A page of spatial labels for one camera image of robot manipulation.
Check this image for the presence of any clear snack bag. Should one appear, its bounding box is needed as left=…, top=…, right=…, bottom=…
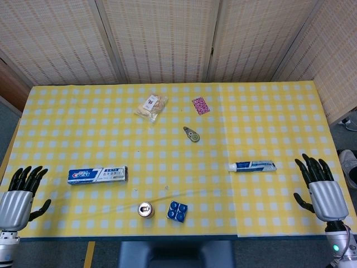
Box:
left=133, top=94, right=170, bottom=124

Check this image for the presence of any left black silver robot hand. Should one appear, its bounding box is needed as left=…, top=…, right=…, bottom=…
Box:
left=0, top=165, right=52, bottom=232

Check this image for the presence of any blue four-cup pack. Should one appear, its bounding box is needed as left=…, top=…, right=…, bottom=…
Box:
left=166, top=200, right=189, bottom=223

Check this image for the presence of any grey correction tape dispenser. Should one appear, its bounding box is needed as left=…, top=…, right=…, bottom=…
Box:
left=182, top=126, right=200, bottom=143

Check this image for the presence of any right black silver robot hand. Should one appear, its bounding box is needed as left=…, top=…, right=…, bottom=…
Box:
left=293, top=153, right=349, bottom=223

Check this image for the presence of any red drink can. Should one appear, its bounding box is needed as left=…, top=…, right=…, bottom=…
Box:
left=137, top=201, right=155, bottom=219

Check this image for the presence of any woven folding screen panel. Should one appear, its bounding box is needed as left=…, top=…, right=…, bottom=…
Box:
left=94, top=0, right=224, bottom=84
left=206, top=0, right=319, bottom=83
left=272, top=0, right=357, bottom=125
left=0, top=0, right=125, bottom=86

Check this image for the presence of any blue white toothpaste box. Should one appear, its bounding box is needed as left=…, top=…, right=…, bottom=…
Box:
left=67, top=165, right=129, bottom=185

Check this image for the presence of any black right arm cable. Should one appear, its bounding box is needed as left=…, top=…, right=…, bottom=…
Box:
left=329, top=224, right=353, bottom=268

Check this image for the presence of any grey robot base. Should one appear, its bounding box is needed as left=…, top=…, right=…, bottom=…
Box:
left=118, top=240, right=235, bottom=268

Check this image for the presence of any pink patterned card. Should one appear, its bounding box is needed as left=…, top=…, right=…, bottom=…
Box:
left=191, top=97, right=211, bottom=116

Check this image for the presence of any yellow floor tape strip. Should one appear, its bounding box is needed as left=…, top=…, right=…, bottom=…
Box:
left=83, top=241, right=96, bottom=268

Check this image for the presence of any white sneaker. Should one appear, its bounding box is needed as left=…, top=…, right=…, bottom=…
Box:
left=339, top=149, right=357, bottom=189

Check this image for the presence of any white black shoe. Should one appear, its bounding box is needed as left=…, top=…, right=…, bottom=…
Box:
left=338, top=117, right=357, bottom=132

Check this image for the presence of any brown wooden board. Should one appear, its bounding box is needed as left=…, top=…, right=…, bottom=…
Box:
left=0, top=60, right=31, bottom=112

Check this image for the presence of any white blue toothpaste tube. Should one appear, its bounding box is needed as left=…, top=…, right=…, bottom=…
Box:
left=228, top=160, right=278, bottom=173

